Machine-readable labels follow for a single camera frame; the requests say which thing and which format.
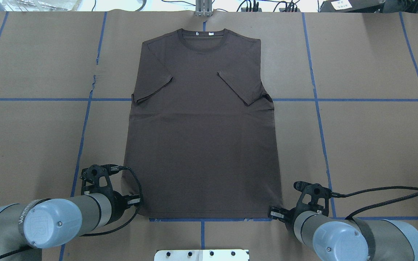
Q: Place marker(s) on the clear plastic bag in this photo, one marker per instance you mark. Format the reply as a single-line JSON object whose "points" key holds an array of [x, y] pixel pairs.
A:
{"points": [[41, 5]]}

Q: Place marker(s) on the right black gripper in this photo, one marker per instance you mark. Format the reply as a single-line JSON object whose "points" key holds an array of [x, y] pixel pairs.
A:
{"points": [[289, 217]]}

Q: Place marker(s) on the black box with label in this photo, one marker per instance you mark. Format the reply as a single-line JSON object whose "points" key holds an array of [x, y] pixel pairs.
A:
{"points": [[351, 6]]}

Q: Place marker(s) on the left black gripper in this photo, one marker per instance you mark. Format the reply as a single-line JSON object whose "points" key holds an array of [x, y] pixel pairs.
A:
{"points": [[117, 207]]}

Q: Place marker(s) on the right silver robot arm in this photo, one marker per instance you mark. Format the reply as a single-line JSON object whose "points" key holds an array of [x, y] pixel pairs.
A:
{"points": [[350, 239]]}

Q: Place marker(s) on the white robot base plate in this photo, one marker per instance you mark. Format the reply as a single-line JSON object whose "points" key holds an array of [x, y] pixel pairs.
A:
{"points": [[203, 255]]}

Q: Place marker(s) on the dark brown t-shirt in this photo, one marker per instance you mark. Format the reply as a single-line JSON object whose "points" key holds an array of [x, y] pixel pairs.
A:
{"points": [[202, 135]]}

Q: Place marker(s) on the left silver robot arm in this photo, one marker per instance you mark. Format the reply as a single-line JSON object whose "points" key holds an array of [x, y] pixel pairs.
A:
{"points": [[27, 229]]}

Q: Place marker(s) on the aluminium camera post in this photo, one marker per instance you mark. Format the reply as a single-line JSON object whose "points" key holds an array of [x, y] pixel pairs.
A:
{"points": [[203, 8]]}

